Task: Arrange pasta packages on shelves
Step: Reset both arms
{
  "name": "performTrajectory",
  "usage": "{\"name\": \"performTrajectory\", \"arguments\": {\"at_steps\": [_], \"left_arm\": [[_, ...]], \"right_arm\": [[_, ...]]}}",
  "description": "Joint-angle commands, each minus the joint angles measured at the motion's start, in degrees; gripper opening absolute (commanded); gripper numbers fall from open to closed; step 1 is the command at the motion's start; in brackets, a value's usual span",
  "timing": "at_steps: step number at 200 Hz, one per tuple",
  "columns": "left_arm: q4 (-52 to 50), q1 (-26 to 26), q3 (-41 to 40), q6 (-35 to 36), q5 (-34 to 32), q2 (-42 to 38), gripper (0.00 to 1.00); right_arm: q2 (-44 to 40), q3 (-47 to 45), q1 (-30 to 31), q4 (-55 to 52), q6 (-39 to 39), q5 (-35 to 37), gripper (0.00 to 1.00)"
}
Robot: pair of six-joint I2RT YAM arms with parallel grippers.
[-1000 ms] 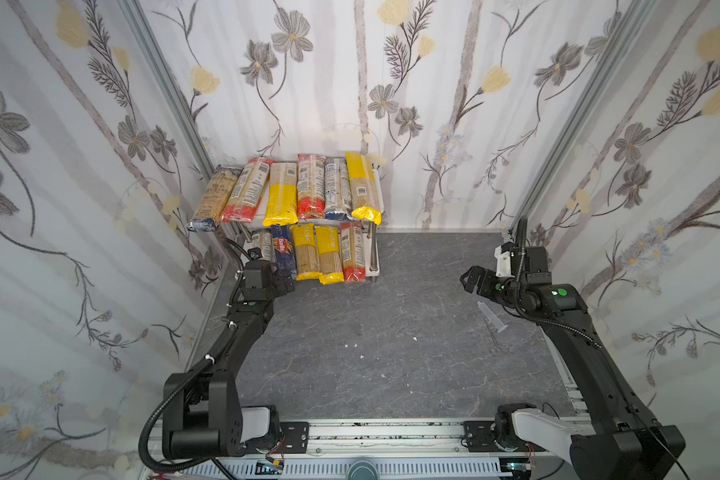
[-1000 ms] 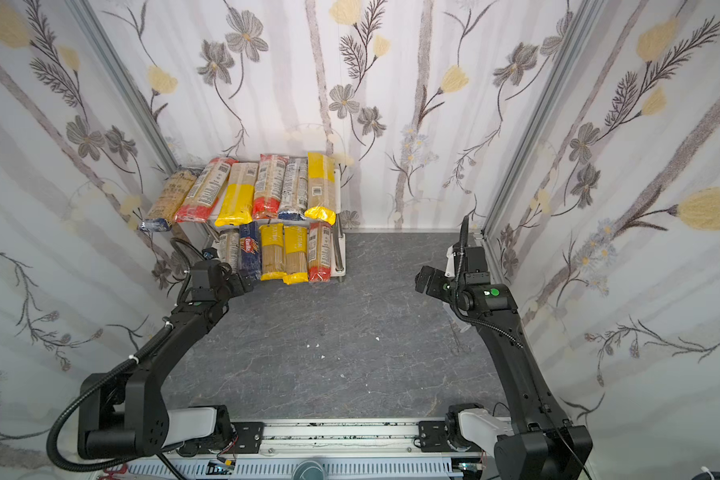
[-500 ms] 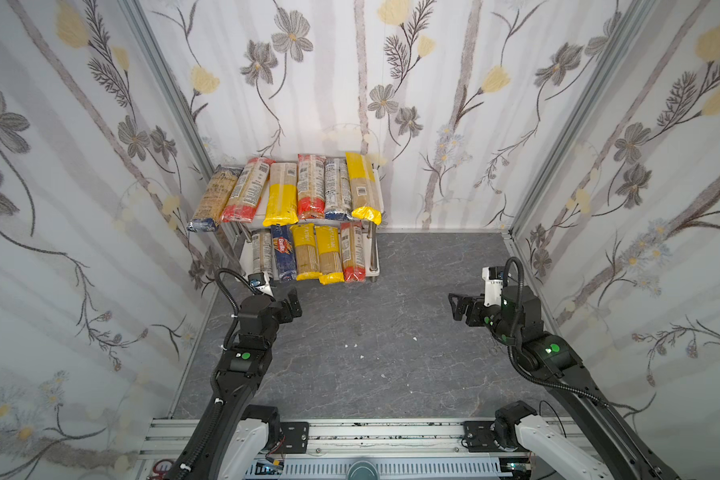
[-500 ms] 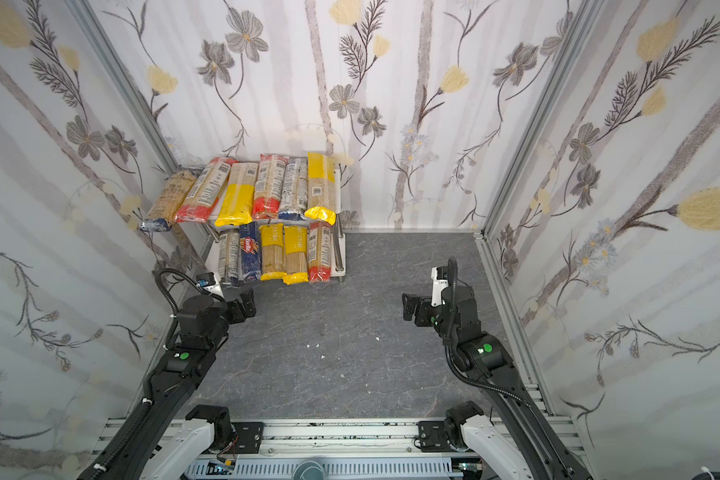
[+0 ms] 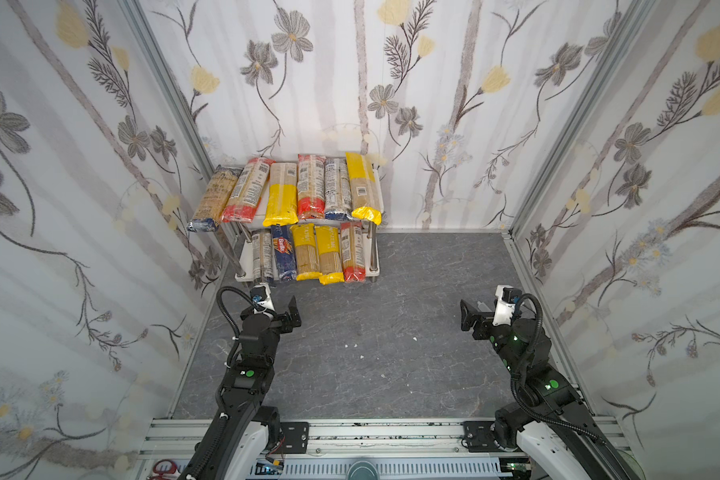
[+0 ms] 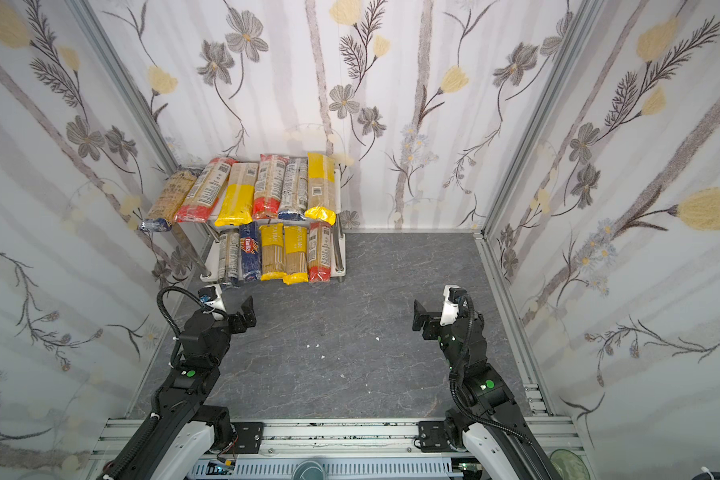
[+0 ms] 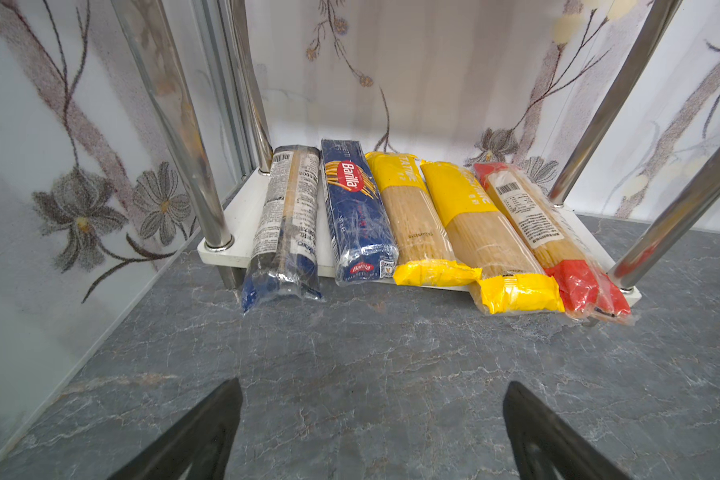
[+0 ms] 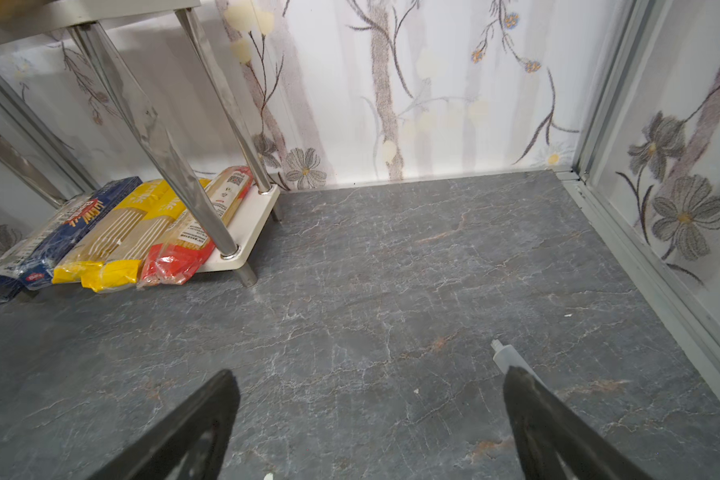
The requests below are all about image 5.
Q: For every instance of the small red-end spaghetti pack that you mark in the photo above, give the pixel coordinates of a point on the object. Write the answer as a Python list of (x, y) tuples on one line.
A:
[(352, 251)]

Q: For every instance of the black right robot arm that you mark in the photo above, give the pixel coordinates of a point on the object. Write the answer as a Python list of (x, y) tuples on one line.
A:
[(548, 419)]

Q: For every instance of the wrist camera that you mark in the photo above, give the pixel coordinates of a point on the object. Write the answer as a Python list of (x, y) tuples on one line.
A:
[(261, 296), (506, 301)]

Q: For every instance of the clear blue-end spaghetti pack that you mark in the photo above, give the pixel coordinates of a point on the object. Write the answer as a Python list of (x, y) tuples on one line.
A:
[(262, 246)]

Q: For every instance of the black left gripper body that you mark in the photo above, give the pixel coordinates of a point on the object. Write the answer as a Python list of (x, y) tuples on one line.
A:
[(282, 321)]

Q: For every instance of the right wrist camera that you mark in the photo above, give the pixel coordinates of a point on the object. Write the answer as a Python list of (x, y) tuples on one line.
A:
[(506, 301)]

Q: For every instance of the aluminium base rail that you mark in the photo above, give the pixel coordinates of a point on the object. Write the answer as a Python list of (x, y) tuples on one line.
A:
[(425, 448)]

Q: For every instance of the yellow-top spaghetti pack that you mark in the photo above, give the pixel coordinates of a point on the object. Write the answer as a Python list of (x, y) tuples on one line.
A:
[(366, 203)]

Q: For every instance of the yellow-end spaghetti pack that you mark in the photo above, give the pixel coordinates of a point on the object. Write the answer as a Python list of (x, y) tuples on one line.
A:
[(282, 201)]

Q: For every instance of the blue clear label spaghetti pack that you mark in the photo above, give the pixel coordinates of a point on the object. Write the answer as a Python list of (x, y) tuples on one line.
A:
[(338, 201)]

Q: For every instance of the red handled scissors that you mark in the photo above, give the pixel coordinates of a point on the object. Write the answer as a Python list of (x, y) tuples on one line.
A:
[(164, 469)]

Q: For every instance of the yellow pastatime pack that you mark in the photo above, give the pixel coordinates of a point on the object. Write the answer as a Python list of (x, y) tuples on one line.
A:
[(305, 246), (329, 251)]

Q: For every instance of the blue Barilla spaghetti pack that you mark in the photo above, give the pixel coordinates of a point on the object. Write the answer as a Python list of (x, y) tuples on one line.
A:
[(284, 252)]

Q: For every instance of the white two-tier shelf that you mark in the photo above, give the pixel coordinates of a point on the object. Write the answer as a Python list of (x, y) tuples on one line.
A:
[(240, 250)]

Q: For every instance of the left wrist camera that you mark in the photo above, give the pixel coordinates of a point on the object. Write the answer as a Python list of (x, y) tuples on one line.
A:
[(261, 296)]

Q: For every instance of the dark blue-top spaghetti pack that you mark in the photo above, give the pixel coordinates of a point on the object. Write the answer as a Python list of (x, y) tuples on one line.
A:
[(207, 216)]

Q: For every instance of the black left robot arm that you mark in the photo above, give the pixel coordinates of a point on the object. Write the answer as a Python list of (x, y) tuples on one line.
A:
[(243, 428)]

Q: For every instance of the yellow Pastatime pack front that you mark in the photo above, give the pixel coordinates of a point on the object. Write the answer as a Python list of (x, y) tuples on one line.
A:
[(329, 251)]

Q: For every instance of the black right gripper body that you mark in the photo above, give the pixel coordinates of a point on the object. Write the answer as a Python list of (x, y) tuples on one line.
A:
[(480, 321)]

